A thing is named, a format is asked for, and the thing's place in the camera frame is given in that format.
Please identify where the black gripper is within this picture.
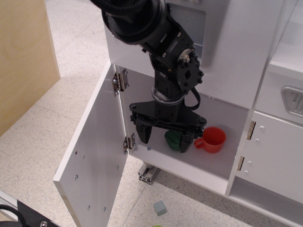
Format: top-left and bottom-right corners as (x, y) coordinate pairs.
(129, 101), (206, 153)

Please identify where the white low fridge door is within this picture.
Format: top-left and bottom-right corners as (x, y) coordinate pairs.
(53, 63), (127, 227)

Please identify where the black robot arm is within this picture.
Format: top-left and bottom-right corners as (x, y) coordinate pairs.
(94, 0), (206, 153)

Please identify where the green toy vegetable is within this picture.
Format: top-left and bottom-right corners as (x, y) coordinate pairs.
(164, 130), (182, 151)

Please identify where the lower silver door hinge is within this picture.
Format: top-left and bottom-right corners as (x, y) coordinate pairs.
(123, 133), (137, 155)

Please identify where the silver door hinge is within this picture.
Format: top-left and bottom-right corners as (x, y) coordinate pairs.
(123, 133), (137, 155)
(112, 69), (129, 96)

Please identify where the aluminium extrusion leg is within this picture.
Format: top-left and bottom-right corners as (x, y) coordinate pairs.
(138, 163), (160, 185)

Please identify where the red plastic cup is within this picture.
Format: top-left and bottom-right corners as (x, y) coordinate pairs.
(194, 127), (226, 153)

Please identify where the upper silver door hinge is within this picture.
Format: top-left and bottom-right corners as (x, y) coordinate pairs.
(112, 69), (129, 96)

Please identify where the grey foam cube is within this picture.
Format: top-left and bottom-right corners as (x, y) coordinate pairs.
(153, 201), (167, 216)

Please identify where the lower brass hinge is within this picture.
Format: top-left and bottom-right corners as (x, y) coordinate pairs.
(236, 156), (245, 171)

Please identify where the brass hinge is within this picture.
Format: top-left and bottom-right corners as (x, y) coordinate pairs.
(246, 121), (256, 140)
(236, 156), (245, 171)

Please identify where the upper brass hinge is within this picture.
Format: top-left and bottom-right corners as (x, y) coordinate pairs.
(246, 121), (256, 140)

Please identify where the white toy kitchen cabinet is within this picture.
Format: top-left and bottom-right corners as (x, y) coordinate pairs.
(103, 0), (303, 225)

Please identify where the white right cabinet door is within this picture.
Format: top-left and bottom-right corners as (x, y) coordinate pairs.
(236, 112), (303, 203)

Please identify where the grey ice dispenser recess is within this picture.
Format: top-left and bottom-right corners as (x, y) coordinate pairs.
(168, 0), (230, 69)

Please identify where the light wooden panel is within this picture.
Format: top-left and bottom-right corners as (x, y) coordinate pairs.
(0, 0), (60, 134)

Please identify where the silver oven handle plate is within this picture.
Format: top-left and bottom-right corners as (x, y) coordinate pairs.
(281, 86), (303, 117)

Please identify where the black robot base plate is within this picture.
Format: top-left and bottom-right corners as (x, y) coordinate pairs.
(17, 200), (59, 227)

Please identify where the aluminium floor rail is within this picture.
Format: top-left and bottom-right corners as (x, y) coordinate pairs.
(0, 189), (18, 222)

